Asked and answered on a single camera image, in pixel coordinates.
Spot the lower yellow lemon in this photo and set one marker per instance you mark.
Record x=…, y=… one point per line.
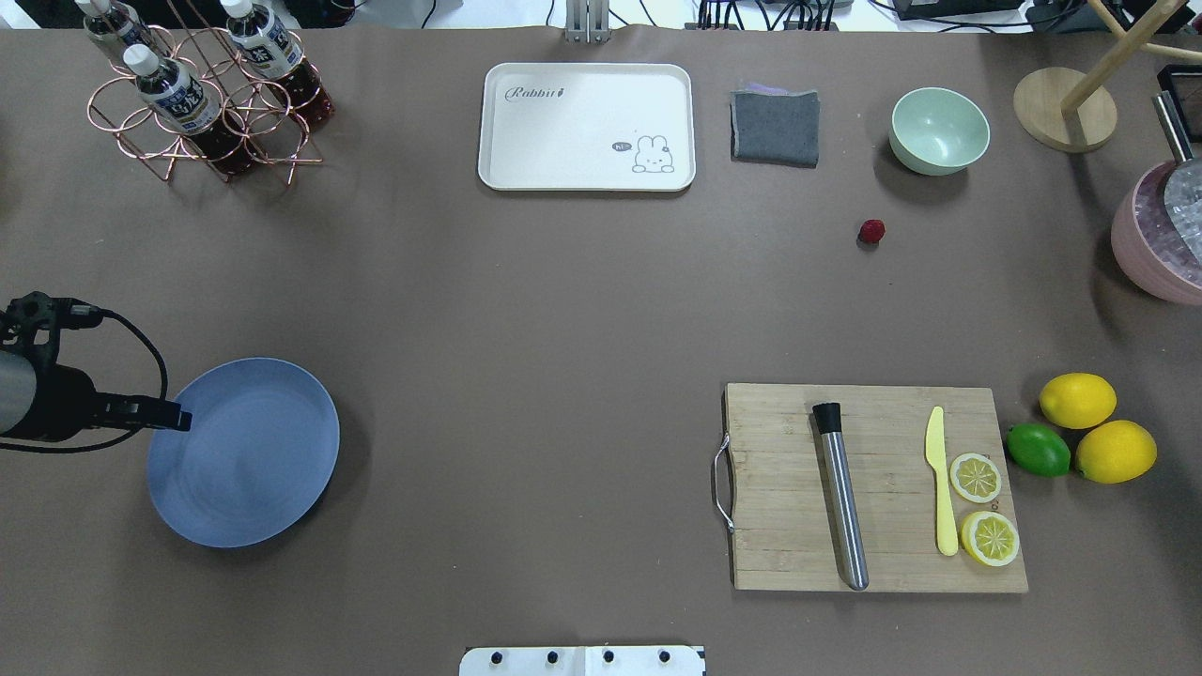
x=1115, y=452

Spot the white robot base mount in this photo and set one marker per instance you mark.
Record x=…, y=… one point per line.
x=585, y=660

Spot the yellow plastic knife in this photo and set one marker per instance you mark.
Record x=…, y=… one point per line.
x=946, y=537

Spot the mint green bowl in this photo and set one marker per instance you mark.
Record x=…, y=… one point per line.
x=936, y=131

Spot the wooden stand with base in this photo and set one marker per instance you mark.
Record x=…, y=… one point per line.
x=1070, y=110

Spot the copper wire bottle rack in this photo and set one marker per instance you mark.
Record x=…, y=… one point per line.
x=275, y=136

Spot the blue round plate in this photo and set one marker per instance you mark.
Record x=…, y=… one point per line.
x=262, y=448

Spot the pink ice bucket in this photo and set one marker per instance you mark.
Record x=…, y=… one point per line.
x=1147, y=245

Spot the tea bottle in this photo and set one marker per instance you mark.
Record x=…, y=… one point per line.
x=114, y=27
x=274, y=56
x=184, y=104

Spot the green lime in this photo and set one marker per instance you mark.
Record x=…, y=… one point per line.
x=1038, y=449

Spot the lemon half slice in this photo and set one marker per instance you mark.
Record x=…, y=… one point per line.
x=990, y=538
x=975, y=478

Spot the right tea bottle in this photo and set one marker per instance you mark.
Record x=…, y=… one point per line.
x=274, y=56

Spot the upper yellow lemon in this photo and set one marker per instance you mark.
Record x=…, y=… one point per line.
x=1077, y=400

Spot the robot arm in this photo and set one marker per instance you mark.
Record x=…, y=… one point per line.
x=18, y=389

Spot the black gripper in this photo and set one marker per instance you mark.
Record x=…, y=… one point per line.
x=58, y=402

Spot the grey folded cloth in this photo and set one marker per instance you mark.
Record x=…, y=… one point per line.
x=775, y=125

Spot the metal camera post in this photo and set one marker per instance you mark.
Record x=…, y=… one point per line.
x=587, y=21

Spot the black box at edge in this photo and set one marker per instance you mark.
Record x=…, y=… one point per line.
x=1183, y=84

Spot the lower lemon half slice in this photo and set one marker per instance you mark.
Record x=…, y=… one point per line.
x=990, y=538

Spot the red strawberry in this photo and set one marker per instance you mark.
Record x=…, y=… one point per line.
x=872, y=231

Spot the front tea bottle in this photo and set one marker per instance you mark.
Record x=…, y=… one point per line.
x=184, y=104

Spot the white rabbit tray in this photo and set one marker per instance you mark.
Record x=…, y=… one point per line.
x=587, y=127

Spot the back left tea bottle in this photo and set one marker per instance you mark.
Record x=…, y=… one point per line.
x=114, y=27

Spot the steel muddler black tip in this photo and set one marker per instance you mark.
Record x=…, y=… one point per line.
x=852, y=557

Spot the upper lemon half slice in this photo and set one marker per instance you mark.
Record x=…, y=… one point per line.
x=975, y=478

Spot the yellow lemon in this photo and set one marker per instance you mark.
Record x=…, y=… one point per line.
x=1115, y=452
x=1077, y=400

